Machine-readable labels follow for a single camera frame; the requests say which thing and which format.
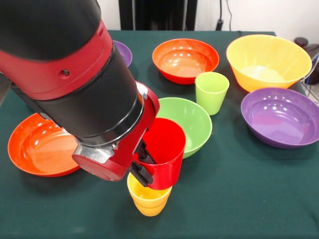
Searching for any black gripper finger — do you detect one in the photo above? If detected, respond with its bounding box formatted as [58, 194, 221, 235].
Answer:
[134, 139, 157, 165]
[128, 160, 154, 188]

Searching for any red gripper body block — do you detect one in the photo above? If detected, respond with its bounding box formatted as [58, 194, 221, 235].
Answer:
[72, 81, 160, 182]

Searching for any red plastic cup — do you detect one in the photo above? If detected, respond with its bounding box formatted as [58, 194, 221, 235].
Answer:
[134, 118, 187, 191]

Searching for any yellow plastic cup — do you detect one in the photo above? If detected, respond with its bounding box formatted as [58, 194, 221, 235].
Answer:
[127, 172, 173, 217]

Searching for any green plastic bowl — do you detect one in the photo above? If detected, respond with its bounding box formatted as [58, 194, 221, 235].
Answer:
[156, 97, 213, 159]

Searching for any orange-red plastic bowl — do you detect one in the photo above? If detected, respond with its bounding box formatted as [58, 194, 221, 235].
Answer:
[152, 38, 220, 85]
[7, 112, 81, 178]

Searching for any dark green tablecloth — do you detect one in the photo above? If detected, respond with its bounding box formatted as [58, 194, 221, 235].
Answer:
[0, 29, 319, 239]

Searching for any green plastic cup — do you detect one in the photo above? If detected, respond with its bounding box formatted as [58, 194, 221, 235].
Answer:
[195, 71, 230, 116]

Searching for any purple plastic bowl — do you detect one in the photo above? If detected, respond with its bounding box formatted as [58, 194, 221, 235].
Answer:
[112, 39, 133, 68]
[241, 87, 319, 149]

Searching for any large orange plastic bowl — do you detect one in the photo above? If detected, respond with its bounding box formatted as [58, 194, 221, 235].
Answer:
[226, 34, 313, 93]

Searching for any black chair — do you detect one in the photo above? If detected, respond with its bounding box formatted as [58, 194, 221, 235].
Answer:
[294, 36, 319, 59]

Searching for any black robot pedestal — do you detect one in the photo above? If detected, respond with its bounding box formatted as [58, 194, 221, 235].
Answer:
[118, 0, 198, 31]

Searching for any black wall cable plug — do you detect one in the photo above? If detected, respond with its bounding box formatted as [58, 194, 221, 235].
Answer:
[215, 0, 232, 32]

